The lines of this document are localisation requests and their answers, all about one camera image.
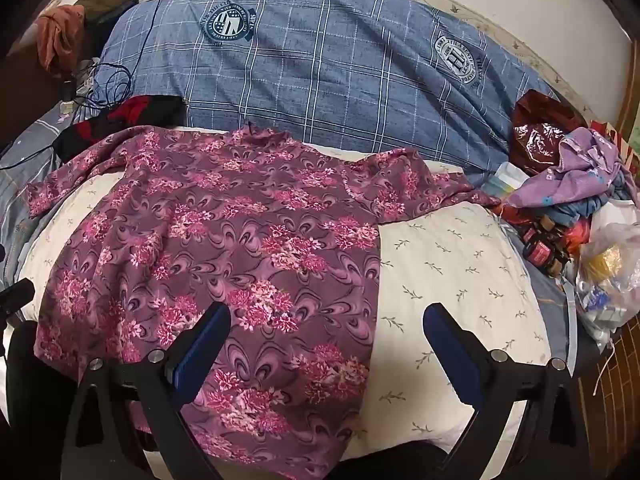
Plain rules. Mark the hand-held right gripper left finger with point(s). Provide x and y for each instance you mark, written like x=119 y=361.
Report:
x=200 y=347

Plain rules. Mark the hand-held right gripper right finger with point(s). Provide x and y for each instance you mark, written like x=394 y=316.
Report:
x=450 y=355

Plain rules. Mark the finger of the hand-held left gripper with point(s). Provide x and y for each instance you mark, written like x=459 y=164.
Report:
x=17 y=295

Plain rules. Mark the purple floral garment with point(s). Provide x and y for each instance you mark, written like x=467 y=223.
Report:
x=225 y=220

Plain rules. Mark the white leaf-print quilt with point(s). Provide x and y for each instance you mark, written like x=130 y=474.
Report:
x=450 y=270

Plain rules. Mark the clear plastic bag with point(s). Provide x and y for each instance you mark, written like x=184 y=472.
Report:
x=610 y=260

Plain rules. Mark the white tissue packet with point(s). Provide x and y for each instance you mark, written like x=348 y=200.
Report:
x=510 y=177

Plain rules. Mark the blue crumpled cloth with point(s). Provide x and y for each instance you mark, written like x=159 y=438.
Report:
x=595 y=207

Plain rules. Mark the lilac printed cloth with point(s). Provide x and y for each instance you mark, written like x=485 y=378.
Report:
x=575 y=170

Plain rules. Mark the black and red garment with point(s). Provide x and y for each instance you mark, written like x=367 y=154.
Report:
x=150 y=107

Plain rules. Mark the dark red plastic bag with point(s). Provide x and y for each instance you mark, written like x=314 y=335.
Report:
x=537 y=140

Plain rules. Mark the orange cloth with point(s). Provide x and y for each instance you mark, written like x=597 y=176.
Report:
x=60 y=35

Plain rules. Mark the blue plaid blanket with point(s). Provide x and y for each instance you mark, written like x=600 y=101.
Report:
x=325 y=70

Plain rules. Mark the olive green cloth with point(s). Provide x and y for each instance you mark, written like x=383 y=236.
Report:
x=107 y=2

